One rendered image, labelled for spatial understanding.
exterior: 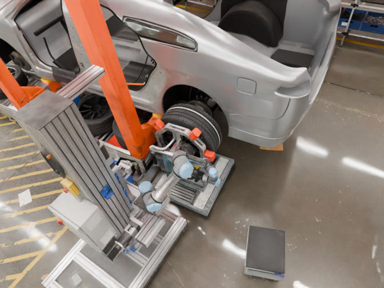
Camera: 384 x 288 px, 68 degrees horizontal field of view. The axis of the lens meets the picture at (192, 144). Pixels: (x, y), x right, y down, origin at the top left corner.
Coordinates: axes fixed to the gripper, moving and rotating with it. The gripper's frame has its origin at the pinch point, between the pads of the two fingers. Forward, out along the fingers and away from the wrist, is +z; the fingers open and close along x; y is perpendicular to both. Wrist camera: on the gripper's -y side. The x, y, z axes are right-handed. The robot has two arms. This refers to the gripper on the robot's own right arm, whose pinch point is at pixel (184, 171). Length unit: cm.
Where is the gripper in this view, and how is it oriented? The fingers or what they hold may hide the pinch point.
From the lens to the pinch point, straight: 269.0
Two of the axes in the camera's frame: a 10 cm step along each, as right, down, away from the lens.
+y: -1.0, -6.4, -7.6
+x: -4.6, 7.1, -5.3
